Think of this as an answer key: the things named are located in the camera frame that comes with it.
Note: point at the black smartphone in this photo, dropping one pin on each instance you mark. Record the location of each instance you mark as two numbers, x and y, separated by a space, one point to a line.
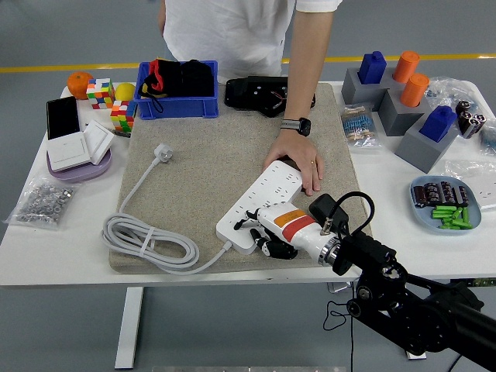
62 118

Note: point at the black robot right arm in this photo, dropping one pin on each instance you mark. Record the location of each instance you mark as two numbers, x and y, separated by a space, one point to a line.
426 310

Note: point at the blue bottle-shaped block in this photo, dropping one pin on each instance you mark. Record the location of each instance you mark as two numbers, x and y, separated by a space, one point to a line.
371 69
438 124

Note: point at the orange fruit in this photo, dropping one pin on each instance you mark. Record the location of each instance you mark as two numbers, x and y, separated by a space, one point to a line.
77 85

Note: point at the white table leg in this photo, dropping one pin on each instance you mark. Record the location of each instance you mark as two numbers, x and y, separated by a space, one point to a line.
129 329
416 355

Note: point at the person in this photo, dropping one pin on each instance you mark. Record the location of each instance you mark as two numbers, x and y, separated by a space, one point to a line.
224 35

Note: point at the yellow lemon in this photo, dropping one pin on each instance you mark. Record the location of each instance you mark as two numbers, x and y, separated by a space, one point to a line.
125 92

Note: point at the purple round tray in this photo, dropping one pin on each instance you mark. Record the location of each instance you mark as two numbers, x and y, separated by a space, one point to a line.
77 174

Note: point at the black electronic device housing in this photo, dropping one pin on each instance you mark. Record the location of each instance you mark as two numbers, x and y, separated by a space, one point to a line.
240 93

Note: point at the empty clear plastic bag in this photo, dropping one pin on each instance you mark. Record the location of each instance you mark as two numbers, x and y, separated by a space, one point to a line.
470 170

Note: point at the white wall socket plate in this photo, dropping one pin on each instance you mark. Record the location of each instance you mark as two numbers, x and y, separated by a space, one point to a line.
484 193

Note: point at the black cylinder cells bundle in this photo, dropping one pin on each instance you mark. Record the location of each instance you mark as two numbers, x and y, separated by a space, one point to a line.
470 120

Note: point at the black smartwatch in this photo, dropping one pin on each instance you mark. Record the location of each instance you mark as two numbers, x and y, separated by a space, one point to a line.
304 126

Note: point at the person's left forearm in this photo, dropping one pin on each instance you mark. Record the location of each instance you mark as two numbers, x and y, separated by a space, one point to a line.
306 69

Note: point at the bag of blue components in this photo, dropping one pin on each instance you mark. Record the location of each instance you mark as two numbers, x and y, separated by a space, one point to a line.
489 137

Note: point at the grey block holder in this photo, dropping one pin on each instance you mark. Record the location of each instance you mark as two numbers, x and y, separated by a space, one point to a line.
354 91
416 151
395 116

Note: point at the light blue dish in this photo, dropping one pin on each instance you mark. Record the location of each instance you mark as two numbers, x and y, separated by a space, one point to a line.
420 217

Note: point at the blue plastic bin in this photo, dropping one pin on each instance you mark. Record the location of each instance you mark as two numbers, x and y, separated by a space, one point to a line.
174 106

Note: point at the person's left hand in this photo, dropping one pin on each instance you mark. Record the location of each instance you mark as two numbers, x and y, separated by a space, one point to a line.
298 151

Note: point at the small dark metal tool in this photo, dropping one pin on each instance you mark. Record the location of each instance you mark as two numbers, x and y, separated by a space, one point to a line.
122 133

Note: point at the large white wall switch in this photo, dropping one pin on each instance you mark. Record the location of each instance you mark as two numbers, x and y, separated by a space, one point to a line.
67 151

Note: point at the small white wall switch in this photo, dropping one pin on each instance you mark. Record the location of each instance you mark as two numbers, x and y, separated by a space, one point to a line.
98 139

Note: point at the green cylinders pile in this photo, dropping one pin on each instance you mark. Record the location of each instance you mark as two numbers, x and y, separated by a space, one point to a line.
449 213

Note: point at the clear bag of small parts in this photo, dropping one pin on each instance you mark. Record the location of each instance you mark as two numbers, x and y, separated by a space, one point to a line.
445 91

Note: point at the grey-brown mat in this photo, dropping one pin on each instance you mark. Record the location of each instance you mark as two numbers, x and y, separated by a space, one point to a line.
217 139

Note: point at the bag of striped resistors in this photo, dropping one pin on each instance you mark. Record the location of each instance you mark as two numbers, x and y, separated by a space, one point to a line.
358 124

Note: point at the white power strip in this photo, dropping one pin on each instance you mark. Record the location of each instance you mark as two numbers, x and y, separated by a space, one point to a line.
271 186

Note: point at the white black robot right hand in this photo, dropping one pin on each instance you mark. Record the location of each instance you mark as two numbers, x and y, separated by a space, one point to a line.
294 228

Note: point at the bag of metal nuts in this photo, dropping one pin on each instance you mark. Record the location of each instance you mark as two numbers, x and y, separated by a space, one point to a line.
40 201

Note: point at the orange cylinder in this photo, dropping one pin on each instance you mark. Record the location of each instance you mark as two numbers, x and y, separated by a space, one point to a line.
414 91
405 66

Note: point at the black red fabric bundle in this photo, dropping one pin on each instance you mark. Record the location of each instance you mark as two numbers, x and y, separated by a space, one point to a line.
170 77

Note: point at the black table control panel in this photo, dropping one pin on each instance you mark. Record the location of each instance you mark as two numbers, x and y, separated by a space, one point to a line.
484 282

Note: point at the dark brown capacitors row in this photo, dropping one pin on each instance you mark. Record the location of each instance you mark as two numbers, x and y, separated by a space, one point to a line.
438 193

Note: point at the multicoloured puzzle cube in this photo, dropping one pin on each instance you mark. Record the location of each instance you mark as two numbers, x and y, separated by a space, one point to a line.
122 116
98 95

